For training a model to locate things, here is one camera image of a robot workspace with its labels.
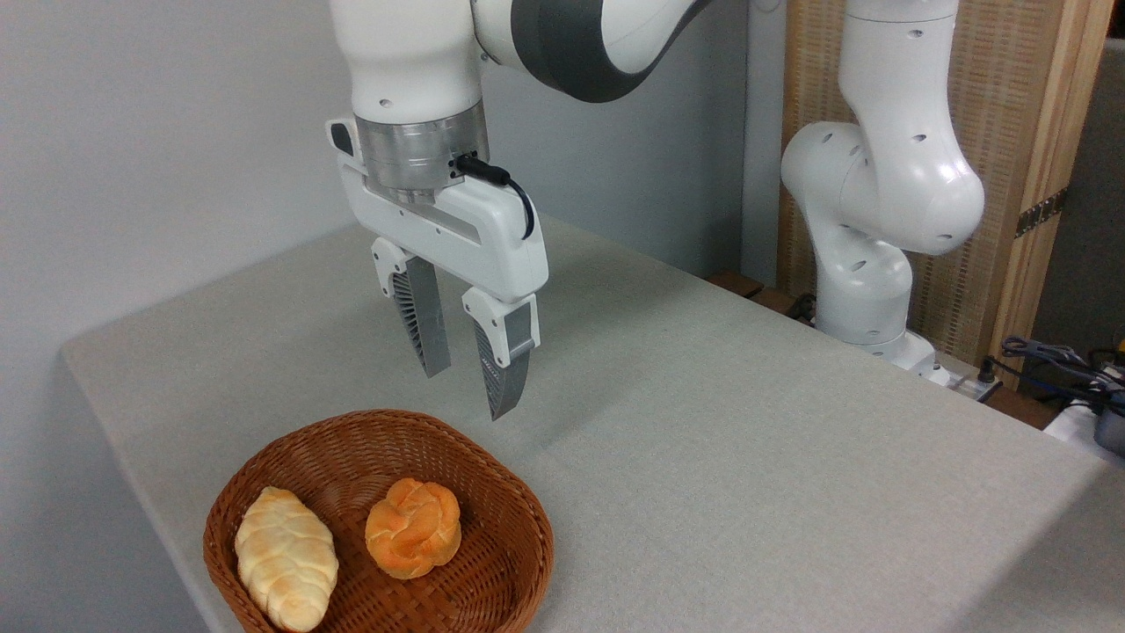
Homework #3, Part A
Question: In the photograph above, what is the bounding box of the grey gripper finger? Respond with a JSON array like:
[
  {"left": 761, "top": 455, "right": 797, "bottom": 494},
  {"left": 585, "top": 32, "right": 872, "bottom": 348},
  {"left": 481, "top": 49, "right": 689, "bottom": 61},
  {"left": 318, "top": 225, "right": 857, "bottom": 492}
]
[
  {"left": 461, "top": 287, "right": 541, "bottom": 422},
  {"left": 370, "top": 236, "right": 453, "bottom": 380}
]

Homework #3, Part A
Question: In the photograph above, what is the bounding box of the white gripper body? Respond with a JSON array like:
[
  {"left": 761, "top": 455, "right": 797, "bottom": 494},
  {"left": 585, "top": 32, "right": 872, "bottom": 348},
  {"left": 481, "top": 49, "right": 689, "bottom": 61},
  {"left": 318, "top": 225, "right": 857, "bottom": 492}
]
[{"left": 325, "top": 117, "right": 550, "bottom": 305}]

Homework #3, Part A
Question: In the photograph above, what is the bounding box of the orange round braided bread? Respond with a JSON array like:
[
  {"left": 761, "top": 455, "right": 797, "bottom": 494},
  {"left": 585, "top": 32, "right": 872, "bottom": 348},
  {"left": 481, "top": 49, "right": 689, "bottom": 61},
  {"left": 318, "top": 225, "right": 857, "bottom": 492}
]
[{"left": 365, "top": 477, "right": 462, "bottom": 580}]

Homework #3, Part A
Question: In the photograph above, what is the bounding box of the pale long braided bread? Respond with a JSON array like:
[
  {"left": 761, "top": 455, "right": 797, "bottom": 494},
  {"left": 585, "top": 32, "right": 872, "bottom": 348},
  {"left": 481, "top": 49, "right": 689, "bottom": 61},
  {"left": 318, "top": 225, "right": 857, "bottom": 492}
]
[{"left": 234, "top": 486, "right": 340, "bottom": 633}]

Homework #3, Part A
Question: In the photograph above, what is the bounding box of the brown wicker basket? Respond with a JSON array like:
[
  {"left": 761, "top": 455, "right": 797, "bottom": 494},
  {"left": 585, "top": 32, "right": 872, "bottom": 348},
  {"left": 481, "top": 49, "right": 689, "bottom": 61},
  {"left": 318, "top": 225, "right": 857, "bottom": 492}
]
[{"left": 203, "top": 409, "right": 555, "bottom": 633}]

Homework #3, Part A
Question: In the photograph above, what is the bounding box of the brown wooden base board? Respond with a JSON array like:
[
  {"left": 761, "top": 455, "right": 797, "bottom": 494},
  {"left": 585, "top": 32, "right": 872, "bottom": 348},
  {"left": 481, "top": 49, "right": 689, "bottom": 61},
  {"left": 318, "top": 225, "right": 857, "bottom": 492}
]
[{"left": 708, "top": 271, "right": 818, "bottom": 328}]

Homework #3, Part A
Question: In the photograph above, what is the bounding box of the wooden woven folding screen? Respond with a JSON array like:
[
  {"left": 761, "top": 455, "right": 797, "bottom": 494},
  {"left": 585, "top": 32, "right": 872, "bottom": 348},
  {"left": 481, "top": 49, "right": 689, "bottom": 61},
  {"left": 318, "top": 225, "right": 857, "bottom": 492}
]
[{"left": 778, "top": 0, "right": 1117, "bottom": 388}]

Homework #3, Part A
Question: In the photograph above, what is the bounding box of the metal screen hinge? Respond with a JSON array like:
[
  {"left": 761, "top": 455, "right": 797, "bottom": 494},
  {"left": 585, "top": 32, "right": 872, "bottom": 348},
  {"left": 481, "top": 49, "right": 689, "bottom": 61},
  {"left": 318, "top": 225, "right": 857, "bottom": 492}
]
[{"left": 1015, "top": 186, "right": 1070, "bottom": 238}]

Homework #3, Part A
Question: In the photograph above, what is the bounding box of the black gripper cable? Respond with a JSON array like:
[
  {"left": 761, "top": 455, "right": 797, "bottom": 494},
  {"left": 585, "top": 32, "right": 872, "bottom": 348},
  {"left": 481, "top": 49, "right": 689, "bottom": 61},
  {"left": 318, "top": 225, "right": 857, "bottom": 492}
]
[{"left": 453, "top": 154, "right": 536, "bottom": 241}]

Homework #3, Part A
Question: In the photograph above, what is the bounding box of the blue-grey cable bundle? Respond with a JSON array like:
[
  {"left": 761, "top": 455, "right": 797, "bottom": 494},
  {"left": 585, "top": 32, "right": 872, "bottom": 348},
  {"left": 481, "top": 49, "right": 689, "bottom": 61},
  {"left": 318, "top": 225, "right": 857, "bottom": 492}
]
[{"left": 1000, "top": 336, "right": 1125, "bottom": 414}]

